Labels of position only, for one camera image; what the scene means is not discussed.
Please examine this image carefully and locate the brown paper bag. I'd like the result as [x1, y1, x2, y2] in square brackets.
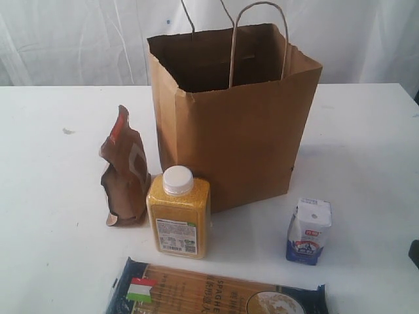
[147, 24, 322, 213]

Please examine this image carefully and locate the yellow millet bottle white cap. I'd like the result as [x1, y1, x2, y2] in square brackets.
[147, 166, 211, 259]

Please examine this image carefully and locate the small white blue milk carton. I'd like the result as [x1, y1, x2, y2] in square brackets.
[286, 198, 332, 266]

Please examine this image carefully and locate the spaghetti packet dark blue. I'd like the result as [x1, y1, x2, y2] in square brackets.
[106, 258, 328, 313]

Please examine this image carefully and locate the brown crumpled snack pouch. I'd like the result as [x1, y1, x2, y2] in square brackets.
[100, 105, 151, 226]

